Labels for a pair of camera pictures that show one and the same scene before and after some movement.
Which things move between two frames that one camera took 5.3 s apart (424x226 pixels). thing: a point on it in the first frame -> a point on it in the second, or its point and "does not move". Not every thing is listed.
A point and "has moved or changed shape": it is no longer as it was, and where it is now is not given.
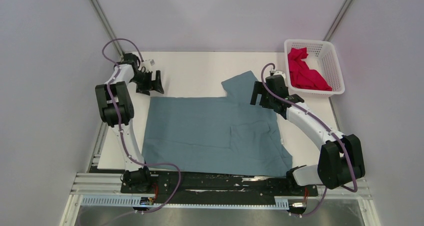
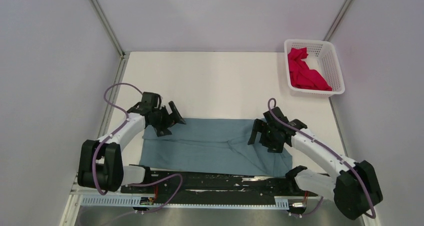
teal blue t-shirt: (230, 135) has moved or changed shape
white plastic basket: (322, 57) does not move
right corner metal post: (341, 14) does not move
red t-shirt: (301, 76) does not move
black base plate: (215, 186) does not move
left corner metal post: (108, 27) does not move
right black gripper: (259, 89) -> (274, 147)
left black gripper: (156, 84) -> (162, 129)
